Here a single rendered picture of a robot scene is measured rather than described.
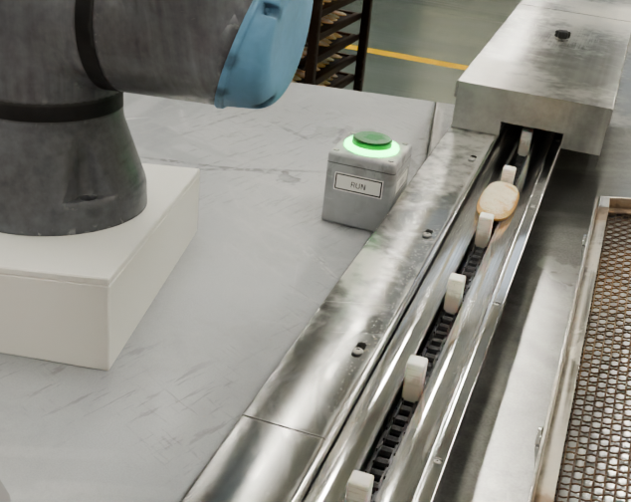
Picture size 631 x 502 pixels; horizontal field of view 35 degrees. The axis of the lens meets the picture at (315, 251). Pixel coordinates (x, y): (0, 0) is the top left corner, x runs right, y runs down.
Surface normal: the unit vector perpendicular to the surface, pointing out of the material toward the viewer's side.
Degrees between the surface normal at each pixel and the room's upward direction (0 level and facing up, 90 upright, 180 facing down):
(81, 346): 90
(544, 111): 90
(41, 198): 69
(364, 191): 90
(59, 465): 0
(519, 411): 0
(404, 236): 0
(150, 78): 122
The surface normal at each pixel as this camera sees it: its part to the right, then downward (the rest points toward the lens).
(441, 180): 0.10, -0.89
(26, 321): -0.15, 0.43
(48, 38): -0.31, 0.55
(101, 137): 0.76, -0.01
